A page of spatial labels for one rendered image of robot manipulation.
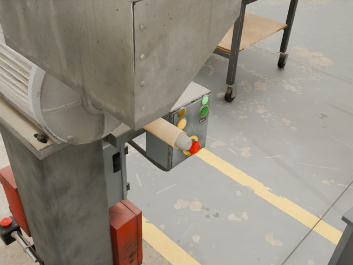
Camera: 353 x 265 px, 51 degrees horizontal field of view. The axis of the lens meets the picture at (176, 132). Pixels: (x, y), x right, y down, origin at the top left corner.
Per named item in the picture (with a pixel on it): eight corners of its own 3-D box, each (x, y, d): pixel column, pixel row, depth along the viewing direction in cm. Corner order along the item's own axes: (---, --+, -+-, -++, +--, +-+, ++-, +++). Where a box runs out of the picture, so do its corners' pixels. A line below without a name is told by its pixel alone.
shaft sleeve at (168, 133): (121, 95, 73) (111, 108, 73) (113, 87, 71) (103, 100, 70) (189, 136, 64) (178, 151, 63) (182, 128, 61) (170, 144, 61)
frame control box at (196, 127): (102, 155, 117) (95, 83, 102) (152, 128, 130) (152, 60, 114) (156, 197, 104) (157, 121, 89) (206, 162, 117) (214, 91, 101)
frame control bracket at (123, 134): (107, 142, 101) (106, 130, 98) (158, 115, 112) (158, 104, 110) (116, 149, 99) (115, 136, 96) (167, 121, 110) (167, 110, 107)
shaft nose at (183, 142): (186, 137, 63) (178, 149, 63) (182, 131, 61) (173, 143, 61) (195, 142, 62) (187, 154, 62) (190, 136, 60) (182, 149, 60)
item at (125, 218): (83, 242, 156) (72, 179, 134) (106, 225, 164) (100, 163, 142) (121, 281, 143) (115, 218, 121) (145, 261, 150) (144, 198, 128)
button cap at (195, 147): (182, 151, 106) (183, 140, 103) (191, 145, 108) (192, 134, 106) (191, 158, 104) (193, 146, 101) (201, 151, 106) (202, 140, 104)
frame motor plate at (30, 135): (-30, 96, 99) (-34, 83, 97) (50, 68, 114) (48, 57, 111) (40, 161, 80) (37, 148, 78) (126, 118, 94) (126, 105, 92)
